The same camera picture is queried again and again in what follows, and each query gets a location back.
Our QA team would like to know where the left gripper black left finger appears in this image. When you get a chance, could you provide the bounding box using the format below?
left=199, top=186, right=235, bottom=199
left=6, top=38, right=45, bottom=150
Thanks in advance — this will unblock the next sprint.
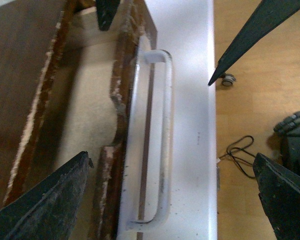
left=0, top=151, right=93, bottom=240

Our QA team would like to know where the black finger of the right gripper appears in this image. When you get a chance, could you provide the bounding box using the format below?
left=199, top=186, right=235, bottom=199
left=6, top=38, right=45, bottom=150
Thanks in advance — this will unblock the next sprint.
left=208, top=0, right=300, bottom=86
left=95, top=0, right=121, bottom=31

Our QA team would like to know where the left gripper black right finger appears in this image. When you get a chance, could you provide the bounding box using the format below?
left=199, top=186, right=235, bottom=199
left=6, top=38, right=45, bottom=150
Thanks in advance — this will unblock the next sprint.
left=252, top=153, right=300, bottom=240

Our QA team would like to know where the wooden drawer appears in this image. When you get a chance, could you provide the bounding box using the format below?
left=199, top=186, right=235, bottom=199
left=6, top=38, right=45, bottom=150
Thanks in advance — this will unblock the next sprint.
left=7, top=0, right=158, bottom=240

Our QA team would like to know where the white drawer handle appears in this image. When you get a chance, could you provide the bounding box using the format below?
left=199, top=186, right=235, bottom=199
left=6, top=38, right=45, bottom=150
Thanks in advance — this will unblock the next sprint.
left=118, top=49, right=174, bottom=236

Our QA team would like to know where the brown wooden drawer cabinet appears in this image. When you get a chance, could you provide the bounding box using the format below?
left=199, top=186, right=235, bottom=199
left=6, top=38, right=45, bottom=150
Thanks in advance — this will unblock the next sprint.
left=0, top=0, right=77, bottom=210

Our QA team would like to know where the caster wheel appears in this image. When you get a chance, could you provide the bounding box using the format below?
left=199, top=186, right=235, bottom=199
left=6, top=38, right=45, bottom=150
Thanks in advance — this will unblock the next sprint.
left=221, top=73, right=237, bottom=87

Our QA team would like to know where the black floor cable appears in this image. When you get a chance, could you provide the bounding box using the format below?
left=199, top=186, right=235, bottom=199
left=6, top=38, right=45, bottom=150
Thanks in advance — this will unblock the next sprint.
left=216, top=135, right=257, bottom=179

